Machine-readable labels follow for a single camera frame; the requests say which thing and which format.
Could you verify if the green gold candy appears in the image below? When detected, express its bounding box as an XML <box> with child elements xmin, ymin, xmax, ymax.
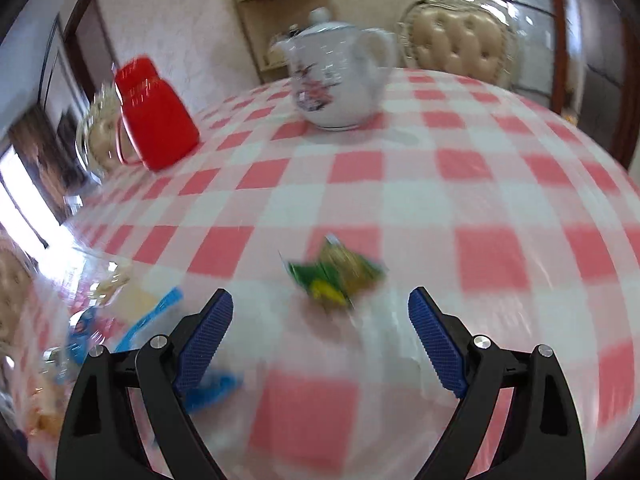
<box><xmin>284</xmin><ymin>234</ymin><xmax>386</xmax><ymax>312</ymax></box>

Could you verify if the red plastic jar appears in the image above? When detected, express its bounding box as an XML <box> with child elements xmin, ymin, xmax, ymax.
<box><xmin>115</xmin><ymin>55</ymin><xmax>200</xmax><ymax>172</ymax></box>

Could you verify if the white floral teapot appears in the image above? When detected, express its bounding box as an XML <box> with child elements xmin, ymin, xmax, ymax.
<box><xmin>276</xmin><ymin>8</ymin><xmax>398</xmax><ymax>131</ymax></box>

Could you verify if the clear zip plastic bag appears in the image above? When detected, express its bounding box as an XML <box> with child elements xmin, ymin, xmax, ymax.
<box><xmin>8</xmin><ymin>253</ymin><xmax>241</xmax><ymax>441</ymax></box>

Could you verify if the beige tufted chair right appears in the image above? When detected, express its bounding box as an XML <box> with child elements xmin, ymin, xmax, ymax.
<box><xmin>396</xmin><ymin>0</ymin><xmax>518</xmax><ymax>89</ymax></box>

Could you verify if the red white checkered tablecloth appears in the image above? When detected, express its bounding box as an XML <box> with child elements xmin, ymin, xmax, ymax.
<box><xmin>12</xmin><ymin>70</ymin><xmax>639</xmax><ymax>479</ymax></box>

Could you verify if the wooden wall shelf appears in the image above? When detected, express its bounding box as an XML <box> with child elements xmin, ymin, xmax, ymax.
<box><xmin>232</xmin><ymin>0</ymin><xmax>335</xmax><ymax>84</ymax></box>

